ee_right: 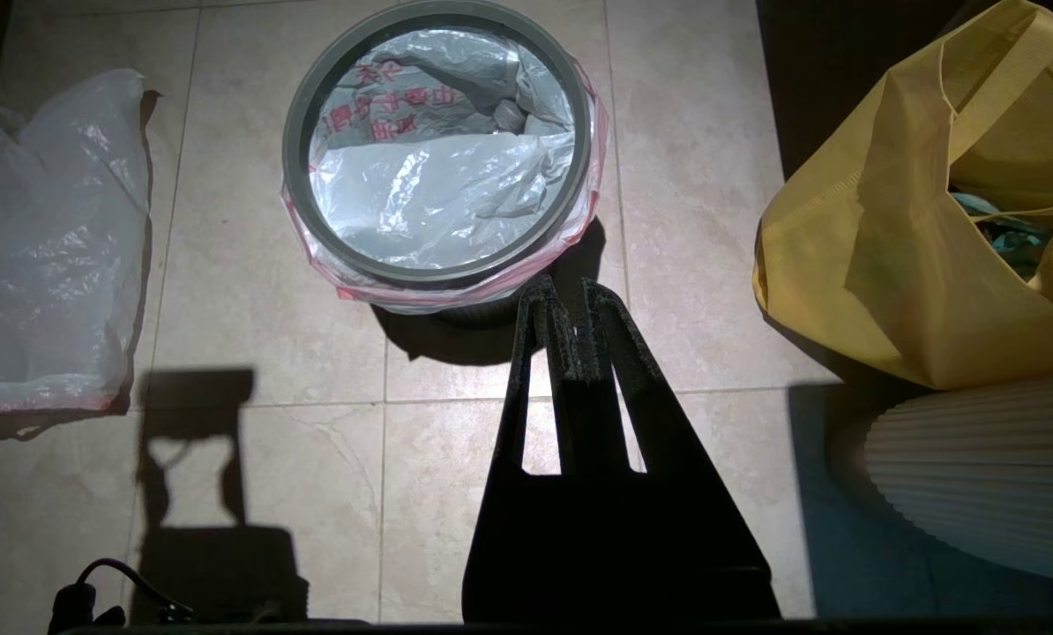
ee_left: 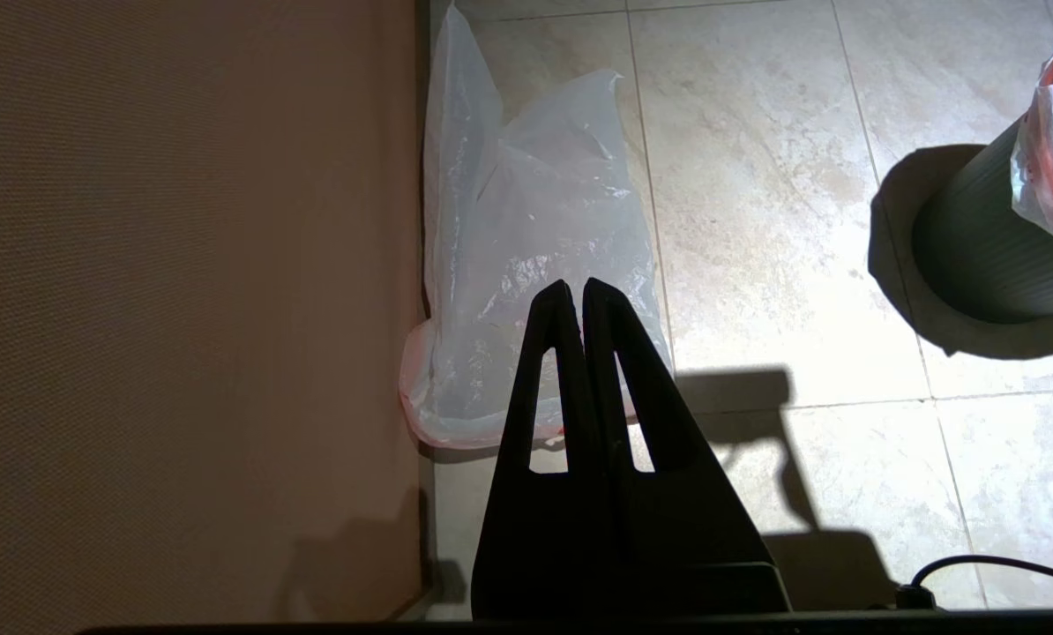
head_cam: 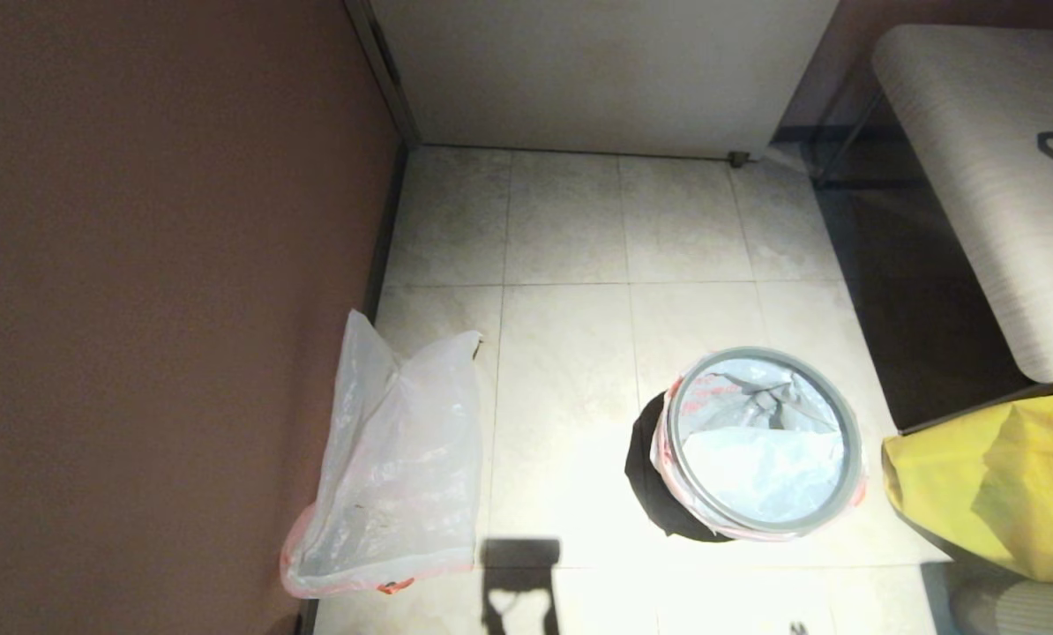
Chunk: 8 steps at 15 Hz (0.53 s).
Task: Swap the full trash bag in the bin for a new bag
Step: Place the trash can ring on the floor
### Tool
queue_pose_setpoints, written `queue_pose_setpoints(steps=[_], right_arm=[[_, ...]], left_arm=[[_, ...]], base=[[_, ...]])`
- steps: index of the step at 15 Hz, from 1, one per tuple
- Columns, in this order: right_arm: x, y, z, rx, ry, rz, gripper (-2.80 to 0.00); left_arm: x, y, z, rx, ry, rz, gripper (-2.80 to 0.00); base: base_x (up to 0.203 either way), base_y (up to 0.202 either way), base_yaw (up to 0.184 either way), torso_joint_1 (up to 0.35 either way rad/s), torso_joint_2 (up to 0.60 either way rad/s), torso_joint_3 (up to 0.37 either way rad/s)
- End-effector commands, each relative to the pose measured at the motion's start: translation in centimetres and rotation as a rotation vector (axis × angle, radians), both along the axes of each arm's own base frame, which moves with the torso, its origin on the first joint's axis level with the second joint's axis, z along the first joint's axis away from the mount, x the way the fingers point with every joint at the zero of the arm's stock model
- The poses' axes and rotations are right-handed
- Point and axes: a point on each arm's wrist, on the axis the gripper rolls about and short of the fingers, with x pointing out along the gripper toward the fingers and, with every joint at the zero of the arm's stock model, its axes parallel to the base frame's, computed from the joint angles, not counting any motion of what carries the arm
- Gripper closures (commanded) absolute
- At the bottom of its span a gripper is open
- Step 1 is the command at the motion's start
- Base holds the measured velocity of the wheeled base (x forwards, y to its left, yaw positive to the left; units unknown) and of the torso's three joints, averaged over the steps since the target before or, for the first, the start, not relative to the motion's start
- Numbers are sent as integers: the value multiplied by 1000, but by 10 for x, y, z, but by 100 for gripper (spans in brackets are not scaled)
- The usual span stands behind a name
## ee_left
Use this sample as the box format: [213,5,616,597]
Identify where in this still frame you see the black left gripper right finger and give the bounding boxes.
[582,278,793,620]

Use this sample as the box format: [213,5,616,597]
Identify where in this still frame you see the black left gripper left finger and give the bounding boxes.
[471,280,617,620]

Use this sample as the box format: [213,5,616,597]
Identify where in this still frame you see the fresh white plastic bag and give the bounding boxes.
[399,4,676,451]

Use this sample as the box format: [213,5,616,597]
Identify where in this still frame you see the black round trash bin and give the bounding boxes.
[911,115,1053,325]

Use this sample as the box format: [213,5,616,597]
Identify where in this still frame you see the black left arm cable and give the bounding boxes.
[895,554,1053,611]

